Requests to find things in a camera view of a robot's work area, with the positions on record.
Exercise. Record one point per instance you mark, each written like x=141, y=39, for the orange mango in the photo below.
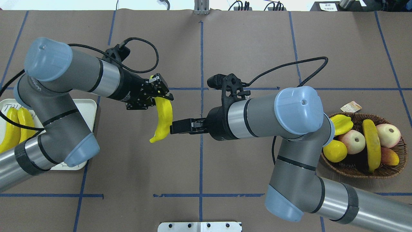
x=389, y=157

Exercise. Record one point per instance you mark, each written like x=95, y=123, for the yellow star fruit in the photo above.
x=342, y=124

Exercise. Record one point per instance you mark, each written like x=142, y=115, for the aluminium frame post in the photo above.
x=201, y=7

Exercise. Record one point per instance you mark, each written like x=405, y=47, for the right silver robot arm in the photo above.
x=297, y=116

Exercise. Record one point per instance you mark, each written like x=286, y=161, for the pink peach right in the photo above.
x=389, y=135

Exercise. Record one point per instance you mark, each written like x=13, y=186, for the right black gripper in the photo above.
x=216, y=124

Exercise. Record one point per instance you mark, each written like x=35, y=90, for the pink peach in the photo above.
x=389, y=135
x=354, y=141

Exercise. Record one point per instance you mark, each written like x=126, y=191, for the yellow banana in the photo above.
x=12, y=132
x=25, y=118
x=165, y=118
x=373, y=146

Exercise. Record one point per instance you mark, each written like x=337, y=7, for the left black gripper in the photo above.
x=129, y=87

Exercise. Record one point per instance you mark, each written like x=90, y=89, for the yellow lemon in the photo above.
x=335, y=151

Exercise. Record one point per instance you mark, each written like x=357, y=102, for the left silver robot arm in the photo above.
x=51, y=70

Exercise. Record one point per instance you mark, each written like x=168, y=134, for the pink peach left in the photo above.
x=354, y=141

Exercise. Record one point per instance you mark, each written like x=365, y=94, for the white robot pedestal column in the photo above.
x=216, y=226

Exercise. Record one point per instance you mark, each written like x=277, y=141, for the small paper tag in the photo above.
x=351, y=107

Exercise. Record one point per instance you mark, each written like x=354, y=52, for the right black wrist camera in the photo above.
x=231, y=86

